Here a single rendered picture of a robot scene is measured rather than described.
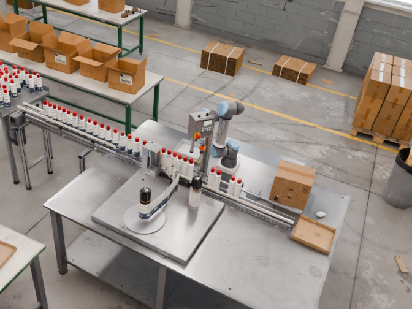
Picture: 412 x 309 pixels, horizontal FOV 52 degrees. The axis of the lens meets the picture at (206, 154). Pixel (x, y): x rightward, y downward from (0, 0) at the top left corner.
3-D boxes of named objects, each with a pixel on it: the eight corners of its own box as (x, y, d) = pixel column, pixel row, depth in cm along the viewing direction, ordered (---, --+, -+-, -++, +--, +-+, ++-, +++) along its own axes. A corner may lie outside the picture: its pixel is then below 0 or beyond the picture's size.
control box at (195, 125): (187, 133, 338) (189, 113, 327) (205, 129, 346) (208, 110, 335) (192, 140, 332) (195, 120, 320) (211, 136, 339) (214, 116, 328)
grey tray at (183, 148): (173, 154, 388) (173, 149, 385) (183, 142, 403) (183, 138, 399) (199, 164, 382) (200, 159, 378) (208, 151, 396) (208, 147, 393)
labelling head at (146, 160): (140, 171, 356) (141, 147, 340) (149, 164, 365) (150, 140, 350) (154, 177, 352) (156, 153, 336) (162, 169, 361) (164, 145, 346)
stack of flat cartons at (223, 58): (198, 67, 732) (201, 50, 713) (208, 56, 774) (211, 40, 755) (234, 76, 720) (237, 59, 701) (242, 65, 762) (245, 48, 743)
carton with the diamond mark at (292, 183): (268, 200, 352) (274, 175, 336) (273, 183, 370) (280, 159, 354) (303, 211, 346) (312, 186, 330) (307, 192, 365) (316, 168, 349)
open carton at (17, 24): (-17, 48, 522) (-23, 19, 500) (9, 37, 556) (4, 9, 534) (9, 57, 513) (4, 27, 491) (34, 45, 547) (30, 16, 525)
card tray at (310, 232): (290, 238, 323) (291, 235, 320) (299, 217, 342) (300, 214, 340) (328, 254, 314) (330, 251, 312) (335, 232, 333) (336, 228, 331)
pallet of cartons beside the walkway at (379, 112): (406, 152, 594) (434, 97, 541) (347, 135, 614) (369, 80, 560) (406, 114, 687) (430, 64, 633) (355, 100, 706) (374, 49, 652)
